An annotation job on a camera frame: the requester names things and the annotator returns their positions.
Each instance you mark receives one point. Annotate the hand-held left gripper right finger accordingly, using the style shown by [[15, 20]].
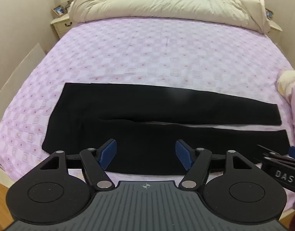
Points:
[[183, 155]]

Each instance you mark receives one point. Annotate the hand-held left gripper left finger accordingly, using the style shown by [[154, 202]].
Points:
[[108, 154]]

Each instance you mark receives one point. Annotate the black pants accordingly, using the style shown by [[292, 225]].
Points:
[[147, 125]]

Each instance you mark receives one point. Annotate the cream and purple floral blanket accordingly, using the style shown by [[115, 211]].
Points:
[[291, 89]]

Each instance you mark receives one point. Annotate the purple checked bed sheet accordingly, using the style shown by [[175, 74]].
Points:
[[147, 53]]

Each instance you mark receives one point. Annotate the cream nightstand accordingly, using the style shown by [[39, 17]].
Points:
[[62, 26], [275, 32]]

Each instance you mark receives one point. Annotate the cream duvet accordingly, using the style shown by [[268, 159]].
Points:
[[161, 4]]

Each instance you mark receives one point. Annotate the small photo frame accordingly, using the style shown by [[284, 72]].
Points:
[[269, 13], [58, 10]]

